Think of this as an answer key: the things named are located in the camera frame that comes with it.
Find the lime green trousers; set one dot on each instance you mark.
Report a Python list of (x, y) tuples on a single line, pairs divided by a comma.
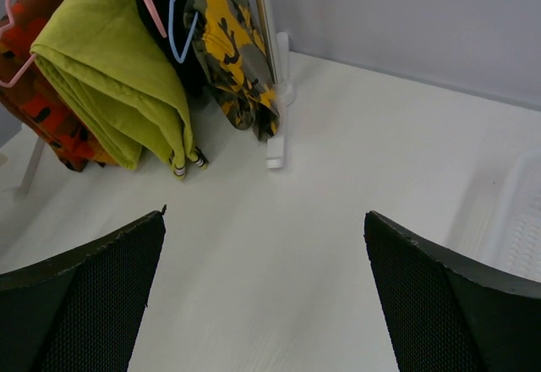
[(108, 70)]

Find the pink hanger with black trousers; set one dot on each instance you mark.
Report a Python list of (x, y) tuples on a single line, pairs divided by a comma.
[(151, 8)]

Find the white plastic mesh basket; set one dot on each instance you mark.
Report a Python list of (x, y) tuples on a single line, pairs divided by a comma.
[(498, 222)]

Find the yellow camouflage trousers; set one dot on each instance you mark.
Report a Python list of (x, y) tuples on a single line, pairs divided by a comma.
[(231, 52)]

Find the light blue wire hanger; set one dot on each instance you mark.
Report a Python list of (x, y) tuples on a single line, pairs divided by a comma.
[(180, 38)]

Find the white metal clothes rack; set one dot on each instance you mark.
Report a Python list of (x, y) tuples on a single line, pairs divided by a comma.
[(276, 48)]

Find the black trousers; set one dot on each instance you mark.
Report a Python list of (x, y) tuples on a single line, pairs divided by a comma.
[(190, 72)]

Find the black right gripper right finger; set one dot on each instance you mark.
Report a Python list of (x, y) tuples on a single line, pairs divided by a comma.
[(447, 312)]

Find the orange camouflage trousers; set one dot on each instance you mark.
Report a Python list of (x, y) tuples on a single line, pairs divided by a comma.
[(34, 101)]

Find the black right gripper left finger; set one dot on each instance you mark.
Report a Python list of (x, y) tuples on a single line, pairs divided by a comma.
[(81, 310)]

